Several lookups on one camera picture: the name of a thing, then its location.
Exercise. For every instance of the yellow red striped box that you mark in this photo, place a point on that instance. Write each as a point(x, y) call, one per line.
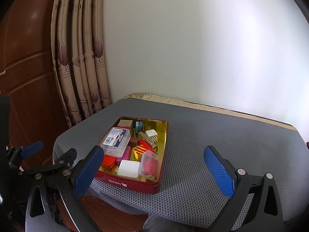
point(137, 153)

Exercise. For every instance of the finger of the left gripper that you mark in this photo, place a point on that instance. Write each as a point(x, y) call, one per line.
point(32, 149)
point(64, 162)

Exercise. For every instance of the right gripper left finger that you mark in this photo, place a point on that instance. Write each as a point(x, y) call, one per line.
point(66, 185)

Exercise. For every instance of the clear case red contents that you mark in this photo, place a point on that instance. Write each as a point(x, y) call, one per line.
point(149, 165)

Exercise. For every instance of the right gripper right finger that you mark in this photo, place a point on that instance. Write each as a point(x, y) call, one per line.
point(265, 211)

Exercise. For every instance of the beige small carton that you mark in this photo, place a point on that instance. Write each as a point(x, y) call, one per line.
point(125, 123)

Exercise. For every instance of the beige patterned curtain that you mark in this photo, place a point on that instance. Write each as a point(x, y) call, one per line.
point(77, 48)

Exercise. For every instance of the dark brown small block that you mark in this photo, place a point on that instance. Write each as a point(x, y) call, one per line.
point(133, 142)

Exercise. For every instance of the pink small block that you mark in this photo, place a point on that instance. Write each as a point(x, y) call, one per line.
point(126, 155)

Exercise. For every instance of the white small eraser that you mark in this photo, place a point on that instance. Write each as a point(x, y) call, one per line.
point(151, 133)

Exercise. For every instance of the brown wooden door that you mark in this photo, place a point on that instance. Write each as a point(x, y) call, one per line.
point(27, 78)

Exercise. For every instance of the grey mesh mat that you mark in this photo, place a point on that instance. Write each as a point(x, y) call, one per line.
point(195, 186)

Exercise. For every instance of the white rounded box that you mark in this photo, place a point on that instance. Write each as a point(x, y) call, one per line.
point(129, 169)

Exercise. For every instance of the black white zigzag box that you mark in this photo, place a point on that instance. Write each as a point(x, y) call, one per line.
point(154, 138)

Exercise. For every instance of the red tin with gold interior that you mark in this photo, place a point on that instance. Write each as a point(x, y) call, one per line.
point(142, 185)

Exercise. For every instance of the gold rectangular box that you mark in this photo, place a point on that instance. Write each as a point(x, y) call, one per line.
point(142, 136)

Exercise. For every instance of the orange red small box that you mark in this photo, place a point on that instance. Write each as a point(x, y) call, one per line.
point(108, 162)

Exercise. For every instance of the clear case with label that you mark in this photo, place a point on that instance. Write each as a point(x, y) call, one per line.
point(115, 142)

